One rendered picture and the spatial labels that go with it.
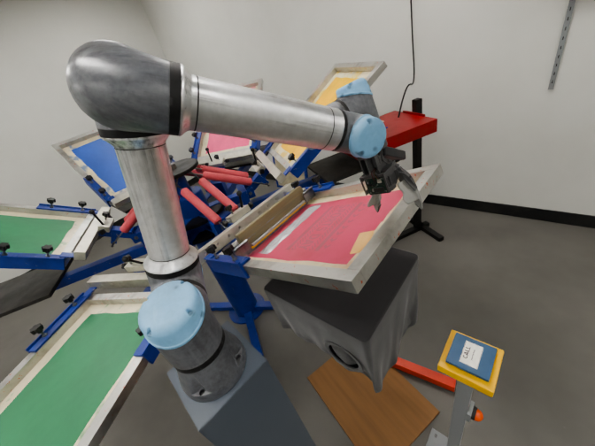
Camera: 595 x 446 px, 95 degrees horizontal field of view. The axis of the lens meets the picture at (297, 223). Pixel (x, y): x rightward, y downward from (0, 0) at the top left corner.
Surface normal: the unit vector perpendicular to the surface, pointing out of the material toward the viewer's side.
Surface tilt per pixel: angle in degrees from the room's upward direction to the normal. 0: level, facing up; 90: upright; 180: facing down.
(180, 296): 7
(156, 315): 8
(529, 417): 0
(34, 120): 90
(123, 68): 55
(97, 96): 88
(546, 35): 90
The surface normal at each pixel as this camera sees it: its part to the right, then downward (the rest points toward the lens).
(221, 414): 0.68, 0.26
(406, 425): -0.24, -0.80
